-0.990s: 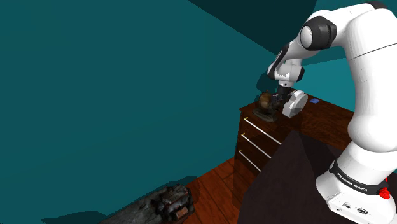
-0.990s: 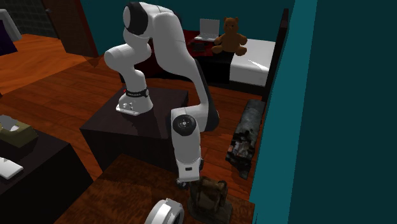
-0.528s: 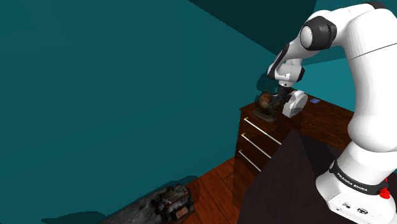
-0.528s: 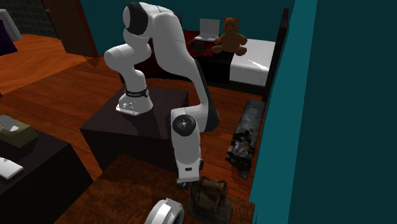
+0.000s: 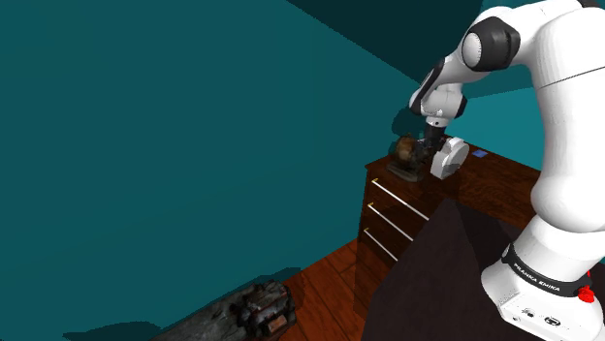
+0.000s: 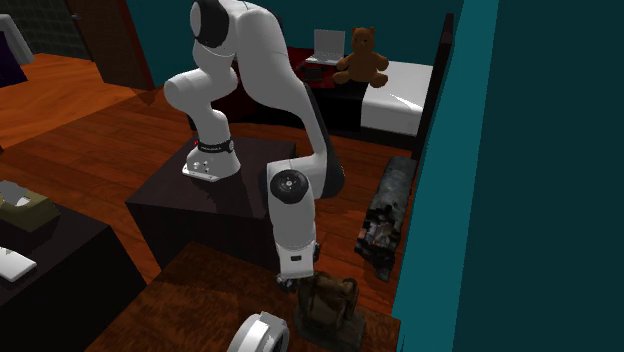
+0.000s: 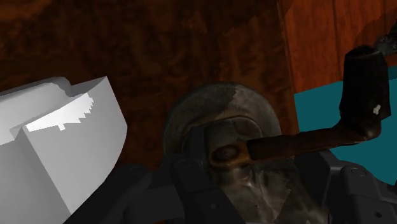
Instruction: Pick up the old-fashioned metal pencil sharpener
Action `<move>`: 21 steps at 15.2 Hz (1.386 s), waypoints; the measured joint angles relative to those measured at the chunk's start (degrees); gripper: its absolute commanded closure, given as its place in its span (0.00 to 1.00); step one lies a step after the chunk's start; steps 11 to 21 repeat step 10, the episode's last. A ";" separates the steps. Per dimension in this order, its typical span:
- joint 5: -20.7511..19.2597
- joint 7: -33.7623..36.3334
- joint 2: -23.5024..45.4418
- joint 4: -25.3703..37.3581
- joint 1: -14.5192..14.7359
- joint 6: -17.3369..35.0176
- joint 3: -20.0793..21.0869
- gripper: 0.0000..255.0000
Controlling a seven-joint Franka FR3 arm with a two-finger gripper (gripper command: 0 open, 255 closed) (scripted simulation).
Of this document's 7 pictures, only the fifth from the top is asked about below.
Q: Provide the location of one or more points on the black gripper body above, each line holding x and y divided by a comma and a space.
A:
432, 133

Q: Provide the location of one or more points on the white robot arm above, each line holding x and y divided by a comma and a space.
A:
567, 141

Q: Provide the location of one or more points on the brown figure on base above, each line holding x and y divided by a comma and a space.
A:
404, 150

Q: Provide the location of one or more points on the small blue flat card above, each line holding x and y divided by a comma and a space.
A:
480, 154

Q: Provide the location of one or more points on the dark wooden chest of drawers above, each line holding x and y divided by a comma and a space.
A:
491, 184

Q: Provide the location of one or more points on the dark grey cluttered furniture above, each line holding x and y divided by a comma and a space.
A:
245, 311

